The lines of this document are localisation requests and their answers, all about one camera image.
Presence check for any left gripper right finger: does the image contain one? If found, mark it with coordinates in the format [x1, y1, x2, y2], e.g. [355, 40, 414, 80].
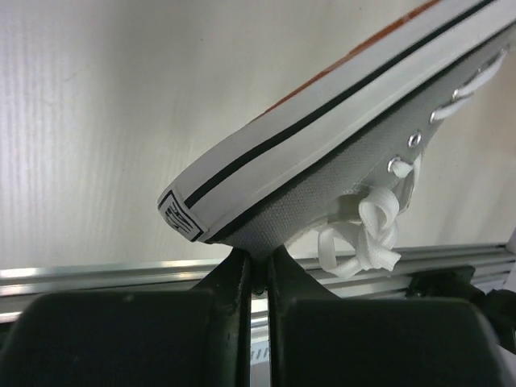
[267, 248, 512, 386]

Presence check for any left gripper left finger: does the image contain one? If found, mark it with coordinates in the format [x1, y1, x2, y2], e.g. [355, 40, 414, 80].
[1, 249, 252, 386]

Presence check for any grey sneaker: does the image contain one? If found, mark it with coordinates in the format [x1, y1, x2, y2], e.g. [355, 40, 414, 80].
[157, 1, 515, 278]

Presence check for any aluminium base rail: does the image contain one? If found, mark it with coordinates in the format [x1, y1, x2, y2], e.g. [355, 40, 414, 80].
[0, 241, 516, 364]

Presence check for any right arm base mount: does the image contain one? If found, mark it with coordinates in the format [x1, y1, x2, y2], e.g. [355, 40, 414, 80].
[406, 265, 515, 354]

